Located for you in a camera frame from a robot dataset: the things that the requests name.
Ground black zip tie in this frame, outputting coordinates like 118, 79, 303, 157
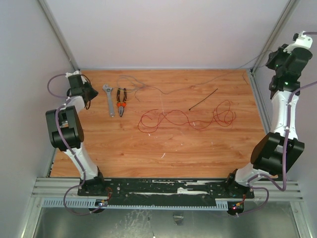
188, 88, 218, 111

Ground purple wire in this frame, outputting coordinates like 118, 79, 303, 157
135, 51, 272, 102

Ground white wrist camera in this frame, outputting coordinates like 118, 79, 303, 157
65, 70, 81, 77
283, 31, 313, 54

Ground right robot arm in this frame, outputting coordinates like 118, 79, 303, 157
224, 43, 313, 197

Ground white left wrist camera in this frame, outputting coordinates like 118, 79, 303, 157
65, 70, 81, 77

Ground silver adjustable wrench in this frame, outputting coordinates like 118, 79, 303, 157
103, 84, 115, 118

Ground grey slotted cable duct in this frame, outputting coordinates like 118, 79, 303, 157
42, 198, 228, 211

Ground orange handled pliers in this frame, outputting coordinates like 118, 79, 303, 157
116, 88, 127, 117

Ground coloured wire bundle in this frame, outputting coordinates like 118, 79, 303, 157
116, 74, 144, 102

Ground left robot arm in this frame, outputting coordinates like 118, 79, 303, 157
46, 70, 106, 196

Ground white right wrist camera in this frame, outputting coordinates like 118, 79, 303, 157
283, 31, 313, 54

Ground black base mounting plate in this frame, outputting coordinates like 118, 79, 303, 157
89, 178, 255, 205

